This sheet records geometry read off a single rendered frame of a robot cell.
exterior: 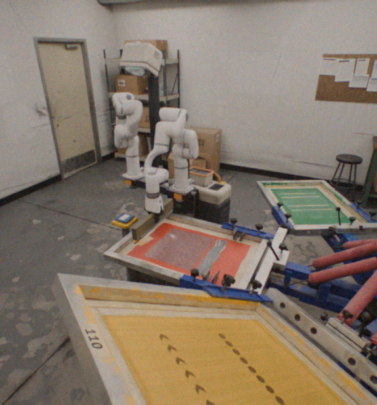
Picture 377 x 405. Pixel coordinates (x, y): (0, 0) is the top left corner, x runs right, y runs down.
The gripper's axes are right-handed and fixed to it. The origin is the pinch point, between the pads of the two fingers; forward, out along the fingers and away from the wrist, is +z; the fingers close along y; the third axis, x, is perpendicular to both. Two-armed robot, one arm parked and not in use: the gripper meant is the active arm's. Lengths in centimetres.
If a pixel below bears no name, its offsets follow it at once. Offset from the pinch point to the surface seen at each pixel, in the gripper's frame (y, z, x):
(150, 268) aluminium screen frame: -14.9, 11.0, 28.8
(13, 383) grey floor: 74, 110, 69
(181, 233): -11.2, 14.7, -12.8
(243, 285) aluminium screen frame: -62, 11, 20
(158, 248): -6.5, 14.6, 7.2
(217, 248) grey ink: -37.5, 14.1, -7.4
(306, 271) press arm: -87, 6, 2
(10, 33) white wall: 322, -105, -172
